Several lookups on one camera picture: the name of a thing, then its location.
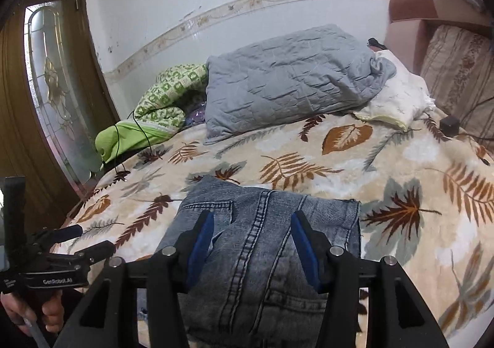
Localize pink brown sofa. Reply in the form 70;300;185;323
384;0;494;148

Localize blue denim pants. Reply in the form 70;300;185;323
137;174;363;348

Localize small black charger box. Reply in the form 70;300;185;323
440;115;461;136

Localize purple shiny cloth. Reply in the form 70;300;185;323
184;103;209;127

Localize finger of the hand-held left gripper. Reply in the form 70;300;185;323
48;241;116;269
27;224;83;252

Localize thin black cable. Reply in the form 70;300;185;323
114;111;153;175

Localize grey quilted pillow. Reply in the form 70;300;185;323
204;24;397;146

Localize leaf printed fleece blanket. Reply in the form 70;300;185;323
58;107;494;348

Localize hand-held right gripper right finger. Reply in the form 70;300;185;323
290;210;450;348

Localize wooden door with glass pane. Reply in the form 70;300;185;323
0;0;120;233

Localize striped sofa cushion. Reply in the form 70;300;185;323
419;24;494;140

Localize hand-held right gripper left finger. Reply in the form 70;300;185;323
52;210;215;348

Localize black charger cable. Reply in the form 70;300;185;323
459;95;494;140

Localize green patterned knit blanket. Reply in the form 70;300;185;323
133;63;209;130

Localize lime green cloth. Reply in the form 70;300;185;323
94;116;174;165

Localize person's left hand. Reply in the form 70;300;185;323
0;288;64;337

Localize white cream cloth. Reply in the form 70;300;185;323
353;49;437;130

